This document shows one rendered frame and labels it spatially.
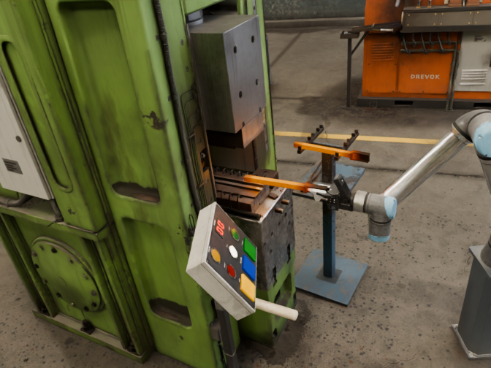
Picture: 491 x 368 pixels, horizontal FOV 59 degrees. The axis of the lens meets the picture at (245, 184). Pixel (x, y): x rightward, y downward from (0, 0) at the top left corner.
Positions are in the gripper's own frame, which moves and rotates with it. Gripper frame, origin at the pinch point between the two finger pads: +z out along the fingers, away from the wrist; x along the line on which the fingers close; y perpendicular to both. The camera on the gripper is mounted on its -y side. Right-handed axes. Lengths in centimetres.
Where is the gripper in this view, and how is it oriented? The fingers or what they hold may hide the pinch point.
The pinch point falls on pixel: (311, 187)
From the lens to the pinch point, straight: 196.3
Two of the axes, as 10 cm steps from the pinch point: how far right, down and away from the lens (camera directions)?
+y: 0.9, 8.4, 5.4
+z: -8.8, -1.9, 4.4
